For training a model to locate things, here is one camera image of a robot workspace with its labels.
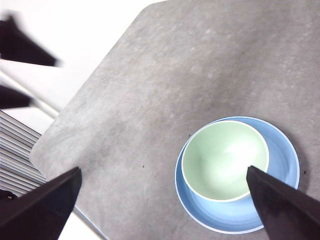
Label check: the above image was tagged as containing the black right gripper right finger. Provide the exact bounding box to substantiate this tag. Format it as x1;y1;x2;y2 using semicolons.
246;164;320;240

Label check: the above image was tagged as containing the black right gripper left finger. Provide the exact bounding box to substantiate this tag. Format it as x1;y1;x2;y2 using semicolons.
0;166;83;240

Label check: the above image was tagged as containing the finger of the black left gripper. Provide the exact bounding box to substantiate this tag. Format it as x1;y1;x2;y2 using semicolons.
0;85;35;110
0;15;64;68

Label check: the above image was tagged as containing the blue round plate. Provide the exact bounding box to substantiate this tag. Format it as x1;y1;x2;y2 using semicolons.
174;115;300;235

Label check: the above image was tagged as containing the green ribbed bowl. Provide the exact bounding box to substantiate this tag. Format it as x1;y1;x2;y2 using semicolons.
181;120;270;203

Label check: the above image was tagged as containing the white ribbed panel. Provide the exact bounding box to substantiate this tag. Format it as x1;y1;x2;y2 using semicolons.
0;109;48;200

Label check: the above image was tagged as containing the white rail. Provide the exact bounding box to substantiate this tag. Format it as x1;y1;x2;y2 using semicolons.
0;71;60;119

